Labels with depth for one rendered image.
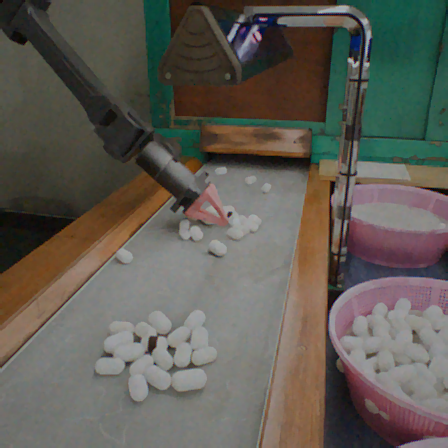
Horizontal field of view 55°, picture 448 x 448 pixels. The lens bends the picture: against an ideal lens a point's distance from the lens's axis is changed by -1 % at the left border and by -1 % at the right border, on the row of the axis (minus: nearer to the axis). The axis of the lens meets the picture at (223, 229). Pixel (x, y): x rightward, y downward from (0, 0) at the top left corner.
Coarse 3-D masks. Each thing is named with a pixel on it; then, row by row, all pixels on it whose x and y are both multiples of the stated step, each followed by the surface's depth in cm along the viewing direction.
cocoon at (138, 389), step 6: (132, 378) 45; (138, 378) 45; (144, 378) 46; (132, 384) 45; (138, 384) 44; (144, 384) 45; (132, 390) 44; (138, 390) 44; (144, 390) 44; (132, 396) 44; (138, 396) 44; (144, 396) 44
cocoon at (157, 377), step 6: (150, 366) 47; (156, 366) 47; (150, 372) 46; (156, 372) 46; (162, 372) 46; (150, 378) 46; (156, 378) 46; (162, 378) 45; (168, 378) 46; (156, 384) 45; (162, 384) 45; (168, 384) 46
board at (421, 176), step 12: (324, 168) 110; (408, 168) 111; (420, 168) 111; (432, 168) 111; (444, 168) 111; (360, 180) 103; (372, 180) 103; (384, 180) 102; (396, 180) 102; (408, 180) 101; (420, 180) 101; (432, 180) 101; (444, 180) 101
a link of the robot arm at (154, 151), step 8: (152, 144) 79; (160, 144) 80; (144, 152) 78; (152, 152) 78; (160, 152) 79; (168, 152) 80; (136, 160) 79; (144, 160) 78; (152, 160) 78; (160, 160) 78; (168, 160) 79; (144, 168) 80; (152, 168) 79; (160, 168) 78; (152, 176) 80
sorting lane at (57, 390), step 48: (240, 192) 105; (288, 192) 105; (144, 240) 80; (192, 240) 80; (240, 240) 80; (288, 240) 80; (96, 288) 65; (144, 288) 65; (192, 288) 65; (240, 288) 65; (48, 336) 54; (96, 336) 54; (240, 336) 55; (0, 384) 47; (48, 384) 47; (96, 384) 47; (240, 384) 47; (0, 432) 41; (48, 432) 41; (96, 432) 41; (144, 432) 41; (192, 432) 41; (240, 432) 41
